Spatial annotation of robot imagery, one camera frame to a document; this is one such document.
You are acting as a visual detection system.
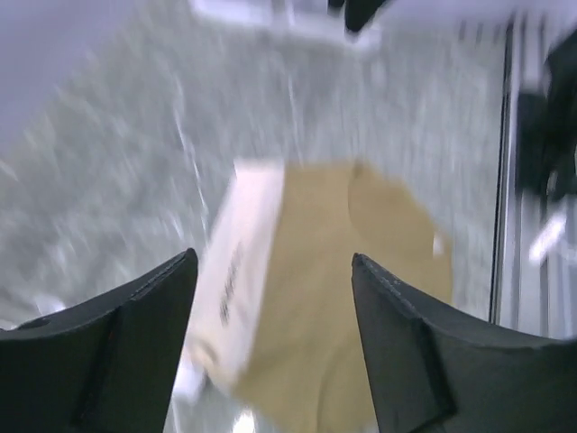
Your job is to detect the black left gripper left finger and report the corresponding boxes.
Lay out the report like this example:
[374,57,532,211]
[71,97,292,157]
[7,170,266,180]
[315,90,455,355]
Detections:
[1,249,197,433]

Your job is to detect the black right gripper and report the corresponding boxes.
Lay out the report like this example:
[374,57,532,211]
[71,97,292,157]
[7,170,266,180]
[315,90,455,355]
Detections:
[327,0,389,33]

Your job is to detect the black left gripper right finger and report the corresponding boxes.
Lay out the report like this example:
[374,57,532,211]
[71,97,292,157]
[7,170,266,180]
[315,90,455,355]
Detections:
[352,253,576,432]

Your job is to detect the olive and cream underwear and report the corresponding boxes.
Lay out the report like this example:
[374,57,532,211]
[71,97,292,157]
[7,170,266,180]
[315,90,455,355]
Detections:
[183,161,453,432]

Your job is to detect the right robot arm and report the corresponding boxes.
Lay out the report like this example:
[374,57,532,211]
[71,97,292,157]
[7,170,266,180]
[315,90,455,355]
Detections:
[502,23,576,202]

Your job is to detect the aluminium mounting rail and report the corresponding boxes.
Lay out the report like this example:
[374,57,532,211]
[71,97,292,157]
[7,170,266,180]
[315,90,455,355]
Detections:
[489,11,576,338]

